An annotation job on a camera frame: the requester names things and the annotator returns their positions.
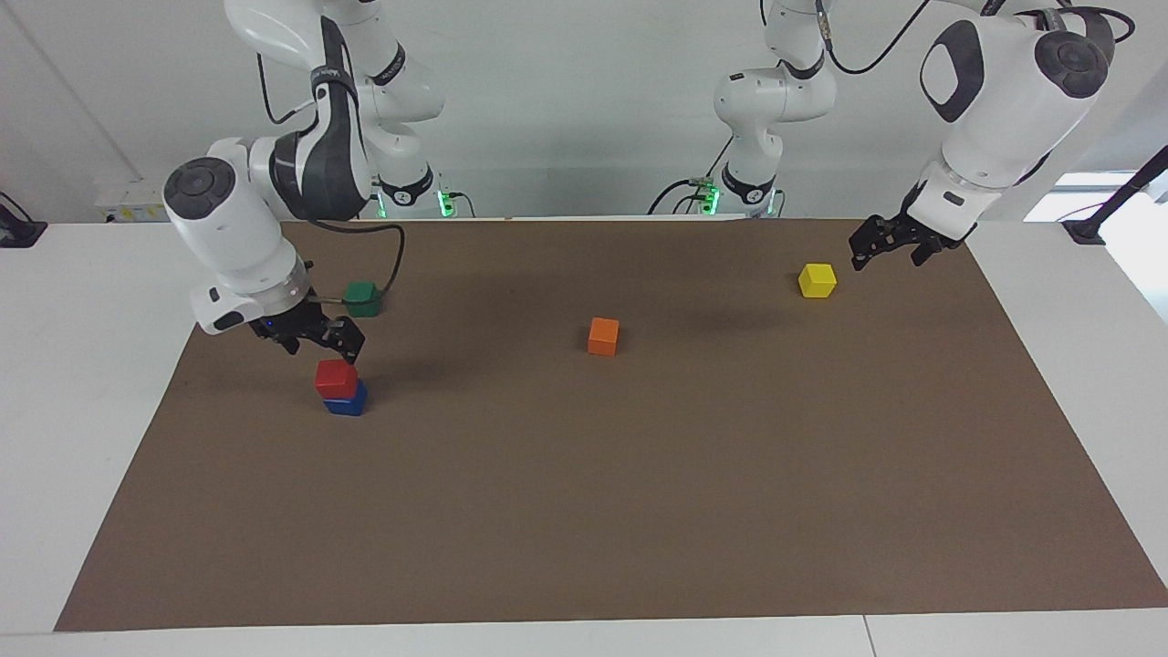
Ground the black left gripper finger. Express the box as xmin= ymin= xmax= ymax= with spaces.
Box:
xmin=851 ymin=240 xmax=915 ymax=273
xmin=848 ymin=216 xmax=902 ymax=260

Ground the red wooden block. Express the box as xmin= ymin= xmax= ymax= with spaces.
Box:
xmin=314 ymin=359 xmax=360 ymax=401

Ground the green wooden block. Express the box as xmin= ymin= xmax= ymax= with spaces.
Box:
xmin=343 ymin=280 xmax=384 ymax=318

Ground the blue wooden block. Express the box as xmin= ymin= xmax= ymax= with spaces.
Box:
xmin=323 ymin=381 xmax=370 ymax=418

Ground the brown table mat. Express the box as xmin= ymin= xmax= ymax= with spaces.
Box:
xmin=53 ymin=216 xmax=1168 ymax=633

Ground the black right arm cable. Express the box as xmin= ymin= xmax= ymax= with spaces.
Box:
xmin=256 ymin=52 xmax=407 ymax=304

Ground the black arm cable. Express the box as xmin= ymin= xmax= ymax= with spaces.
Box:
xmin=815 ymin=0 xmax=933 ymax=77
xmin=256 ymin=52 xmax=407 ymax=304

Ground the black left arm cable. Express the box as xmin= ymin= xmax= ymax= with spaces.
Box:
xmin=815 ymin=0 xmax=933 ymax=77

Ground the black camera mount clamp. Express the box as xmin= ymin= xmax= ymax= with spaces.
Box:
xmin=1062 ymin=144 xmax=1168 ymax=246
xmin=0 ymin=190 xmax=49 ymax=250

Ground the black base power cable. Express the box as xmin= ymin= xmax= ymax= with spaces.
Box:
xmin=646 ymin=135 xmax=735 ymax=217

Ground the white wall power strip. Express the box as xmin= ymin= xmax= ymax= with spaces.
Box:
xmin=94 ymin=177 xmax=172 ymax=224

